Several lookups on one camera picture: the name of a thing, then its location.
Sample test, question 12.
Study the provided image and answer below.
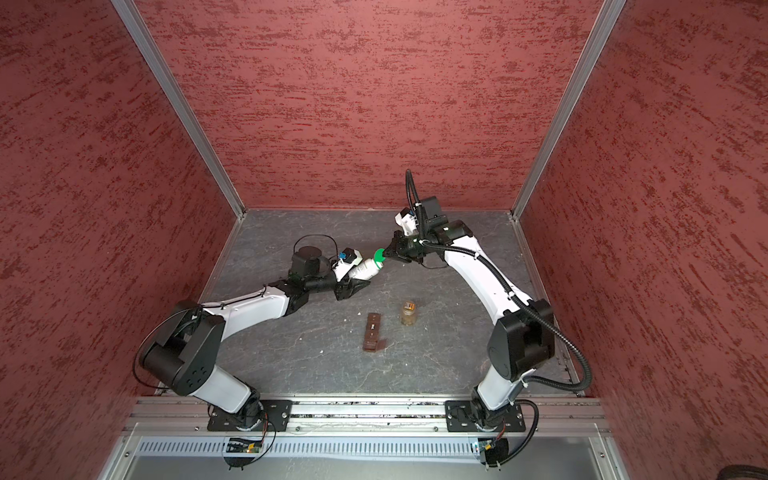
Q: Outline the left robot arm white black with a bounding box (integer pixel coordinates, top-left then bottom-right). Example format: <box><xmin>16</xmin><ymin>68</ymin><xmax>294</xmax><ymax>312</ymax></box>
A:
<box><xmin>135</xmin><ymin>274</ymin><xmax>370</xmax><ymax>428</ymax></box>

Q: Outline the right black corrugated cable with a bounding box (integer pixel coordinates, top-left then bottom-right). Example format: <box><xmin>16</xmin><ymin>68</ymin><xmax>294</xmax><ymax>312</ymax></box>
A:
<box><xmin>404</xmin><ymin>169</ymin><xmax>594</xmax><ymax>394</ymax></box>

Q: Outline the white slotted cable duct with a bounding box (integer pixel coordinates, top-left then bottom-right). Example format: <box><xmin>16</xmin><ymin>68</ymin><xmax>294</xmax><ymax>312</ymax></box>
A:
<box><xmin>134</xmin><ymin>436</ymin><xmax>480</xmax><ymax>463</ymax></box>

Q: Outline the amber pill bottle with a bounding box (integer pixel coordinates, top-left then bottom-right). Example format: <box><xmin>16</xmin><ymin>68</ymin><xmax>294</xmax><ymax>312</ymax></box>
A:
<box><xmin>400</xmin><ymin>301</ymin><xmax>418</xmax><ymax>326</ymax></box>

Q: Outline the aluminium frame rail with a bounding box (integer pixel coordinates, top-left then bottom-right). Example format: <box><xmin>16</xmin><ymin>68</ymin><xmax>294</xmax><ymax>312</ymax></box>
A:
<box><xmin>121</xmin><ymin>395</ymin><xmax>613</xmax><ymax>437</ymax></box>

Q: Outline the white bottle green cap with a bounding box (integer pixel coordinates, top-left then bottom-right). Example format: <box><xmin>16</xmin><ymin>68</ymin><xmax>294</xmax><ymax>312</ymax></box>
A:
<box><xmin>349</xmin><ymin>248</ymin><xmax>385</xmax><ymax>281</ymax></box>

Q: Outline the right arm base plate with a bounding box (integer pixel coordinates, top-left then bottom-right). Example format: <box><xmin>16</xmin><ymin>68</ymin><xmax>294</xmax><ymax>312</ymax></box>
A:
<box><xmin>444</xmin><ymin>400</ymin><xmax>526</xmax><ymax>433</ymax></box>

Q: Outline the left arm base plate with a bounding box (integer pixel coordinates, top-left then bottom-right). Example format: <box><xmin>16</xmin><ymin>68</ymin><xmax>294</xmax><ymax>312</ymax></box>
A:
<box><xmin>207</xmin><ymin>399</ymin><xmax>293</xmax><ymax>433</ymax></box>

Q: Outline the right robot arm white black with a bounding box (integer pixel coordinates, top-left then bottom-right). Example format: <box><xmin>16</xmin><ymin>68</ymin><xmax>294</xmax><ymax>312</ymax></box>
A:
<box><xmin>382</xmin><ymin>222</ymin><xmax>555</xmax><ymax>428</ymax></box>

